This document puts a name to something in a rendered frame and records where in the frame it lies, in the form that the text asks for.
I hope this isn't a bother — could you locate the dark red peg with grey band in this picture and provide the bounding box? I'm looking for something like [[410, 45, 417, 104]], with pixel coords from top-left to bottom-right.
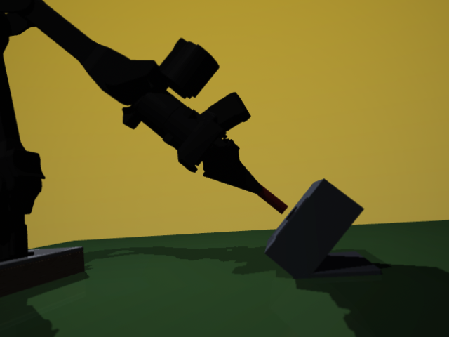
[[257, 185, 288, 214]]

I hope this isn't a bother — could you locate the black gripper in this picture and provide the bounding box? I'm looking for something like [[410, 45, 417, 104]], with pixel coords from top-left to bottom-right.
[[161, 105, 263, 194]]

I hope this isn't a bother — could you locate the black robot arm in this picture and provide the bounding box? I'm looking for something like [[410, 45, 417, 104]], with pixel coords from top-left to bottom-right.
[[0, 0, 251, 262]]

